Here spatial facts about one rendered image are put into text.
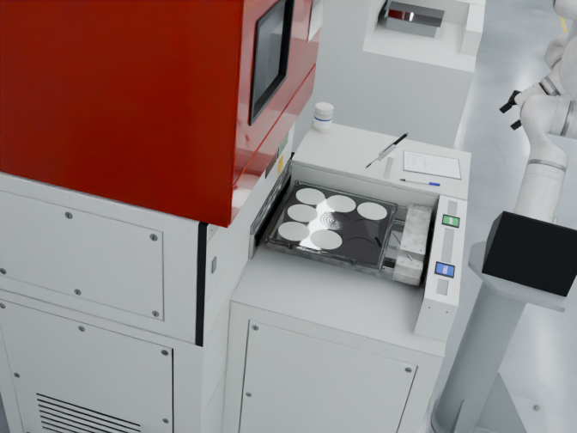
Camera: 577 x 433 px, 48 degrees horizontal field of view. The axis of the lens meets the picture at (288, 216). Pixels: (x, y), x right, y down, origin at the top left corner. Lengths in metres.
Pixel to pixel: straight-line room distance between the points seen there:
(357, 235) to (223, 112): 0.87
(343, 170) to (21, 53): 1.18
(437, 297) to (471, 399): 0.86
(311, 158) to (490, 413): 1.23
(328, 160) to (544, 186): 0.73
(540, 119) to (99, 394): 1.62
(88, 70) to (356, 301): 1.02
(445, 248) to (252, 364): 0.69
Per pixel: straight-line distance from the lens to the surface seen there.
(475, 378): 2.54
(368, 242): 2.06
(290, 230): 2.06
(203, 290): 1.63
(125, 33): 1.38
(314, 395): 2.08
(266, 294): 1.93
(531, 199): 2.16
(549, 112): 2.23
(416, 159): 2.43
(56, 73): 1.50
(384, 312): 1.95
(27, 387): 2.27
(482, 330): 2.39
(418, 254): 2.06
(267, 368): 2.06
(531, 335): 3.34
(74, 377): 2.12
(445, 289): 1.87
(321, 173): 2.30
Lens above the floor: 2.12
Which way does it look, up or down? 35 degrees down
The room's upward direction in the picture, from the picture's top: 7 degrees clockwise
